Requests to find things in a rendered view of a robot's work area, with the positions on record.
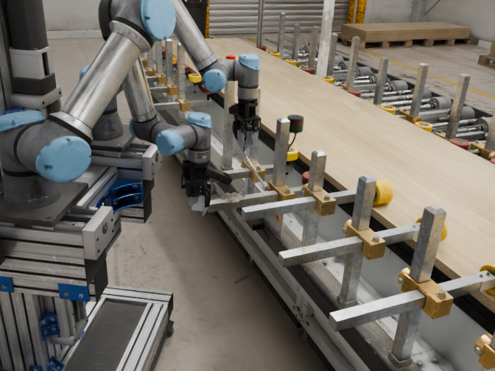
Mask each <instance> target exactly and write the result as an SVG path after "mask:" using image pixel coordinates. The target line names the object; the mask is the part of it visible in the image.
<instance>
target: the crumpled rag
mask: <svg viewBox="0 0 495 371"><path fill-rule="evenodd" d="M243 197H245V194H243V193H242V192H241V193H236V192H233V193H232V194H229V193H227V192H226V193H225V194H224V195H222V196H221V198H220V199H223V200H226V201H225V203H234V202H239V200H242V199H243Z"/></svg>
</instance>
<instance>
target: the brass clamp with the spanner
mask: <svg viewBox="0 0 495 371"><path fill-rule="evenodd" d="M272 181H273V180H270V181H269V182H268V185H269V186H270V191H276V192H277V193H278V201H276V202H280V201H285V200H290V199H294V198H295V193H294V192H293V191H292V190H291V189H290V188H289V187H288V186H287V185H285V184H284V185H281V186H275V185H274V184H273V183H272ZM286 189H289V190H290V194H285V190H286Z"/></svg>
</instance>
